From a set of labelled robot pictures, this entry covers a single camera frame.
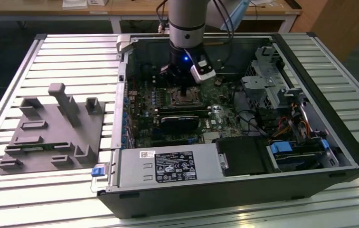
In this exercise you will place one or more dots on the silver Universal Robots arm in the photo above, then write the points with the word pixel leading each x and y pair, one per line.
pixel 186 23

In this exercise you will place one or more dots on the CPU socket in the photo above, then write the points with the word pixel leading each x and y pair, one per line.
pixel 195 104

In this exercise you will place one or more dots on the RAM slot with black clips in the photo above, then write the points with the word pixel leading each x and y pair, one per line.
pixel 183 109

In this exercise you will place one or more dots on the RAM slot with white clips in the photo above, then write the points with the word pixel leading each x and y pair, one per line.
pixel 183 113

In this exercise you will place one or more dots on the round silver coin battery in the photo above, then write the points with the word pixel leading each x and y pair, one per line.
pixel 218 82

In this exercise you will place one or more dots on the black graphics card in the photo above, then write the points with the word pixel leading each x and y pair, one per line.
pixel 179 123

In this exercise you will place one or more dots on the silver perforated drive cage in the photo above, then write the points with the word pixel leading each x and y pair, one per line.
pixel 259 83

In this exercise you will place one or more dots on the green motherboard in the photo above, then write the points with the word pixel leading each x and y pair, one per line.
pixel 227 126

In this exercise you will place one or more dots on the small silver chipset heatsink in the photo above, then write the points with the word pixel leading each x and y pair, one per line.
pixel 211 136

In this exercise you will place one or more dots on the white box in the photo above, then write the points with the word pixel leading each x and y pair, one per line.
pixel 75 4
pixel 96 2

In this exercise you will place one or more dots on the grey power supply with label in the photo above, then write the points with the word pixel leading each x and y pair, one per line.
pixel 135 171

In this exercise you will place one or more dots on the hard disk in blue carrier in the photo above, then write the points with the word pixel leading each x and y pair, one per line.
pixel 280 147

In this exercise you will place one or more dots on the grey parts rack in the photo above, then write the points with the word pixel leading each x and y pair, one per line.
pixel 55 133

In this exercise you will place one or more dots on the blue case latch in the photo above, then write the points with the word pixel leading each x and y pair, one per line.
pixel 96 171

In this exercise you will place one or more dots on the wooden desk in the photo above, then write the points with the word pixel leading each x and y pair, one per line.
pixel 41 9

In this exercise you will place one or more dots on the wooden cabinet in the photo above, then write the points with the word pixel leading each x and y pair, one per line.
pixel 340 23

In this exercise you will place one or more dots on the green RAM stick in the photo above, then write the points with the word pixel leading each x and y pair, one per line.
pixel 37 147

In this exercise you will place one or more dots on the black open PC case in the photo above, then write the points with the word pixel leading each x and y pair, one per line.
pixel 198 204

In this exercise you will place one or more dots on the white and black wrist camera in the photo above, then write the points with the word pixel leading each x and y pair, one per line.
pixel 203 70

